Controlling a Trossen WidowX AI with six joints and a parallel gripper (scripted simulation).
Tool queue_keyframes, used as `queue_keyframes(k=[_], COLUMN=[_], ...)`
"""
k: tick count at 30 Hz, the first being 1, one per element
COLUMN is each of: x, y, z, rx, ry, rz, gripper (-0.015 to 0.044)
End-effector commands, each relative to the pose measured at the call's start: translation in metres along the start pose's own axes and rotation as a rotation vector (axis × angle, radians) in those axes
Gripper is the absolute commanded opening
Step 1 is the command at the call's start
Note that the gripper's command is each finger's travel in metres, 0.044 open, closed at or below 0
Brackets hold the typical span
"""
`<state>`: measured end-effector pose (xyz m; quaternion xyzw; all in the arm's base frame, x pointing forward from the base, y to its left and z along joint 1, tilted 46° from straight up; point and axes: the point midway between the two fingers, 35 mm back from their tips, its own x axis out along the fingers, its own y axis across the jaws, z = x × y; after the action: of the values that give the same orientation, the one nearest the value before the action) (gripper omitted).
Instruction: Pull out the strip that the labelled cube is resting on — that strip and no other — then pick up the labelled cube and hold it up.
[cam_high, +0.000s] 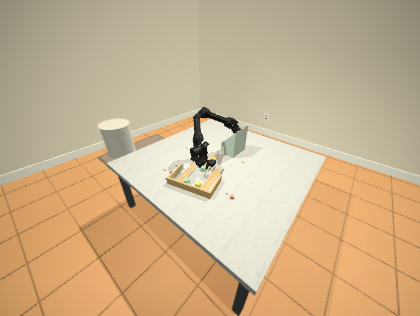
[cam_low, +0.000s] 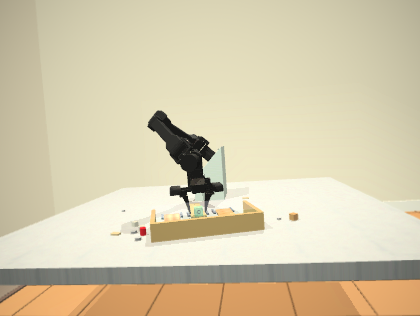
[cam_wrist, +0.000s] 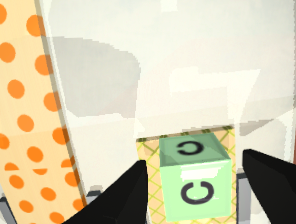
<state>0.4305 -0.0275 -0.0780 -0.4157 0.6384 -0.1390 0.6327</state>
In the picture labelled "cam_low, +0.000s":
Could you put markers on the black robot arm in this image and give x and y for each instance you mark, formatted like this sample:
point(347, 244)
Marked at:
point(184, 149)

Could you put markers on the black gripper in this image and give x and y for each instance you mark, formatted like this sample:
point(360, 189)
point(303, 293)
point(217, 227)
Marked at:
point(182, 192)

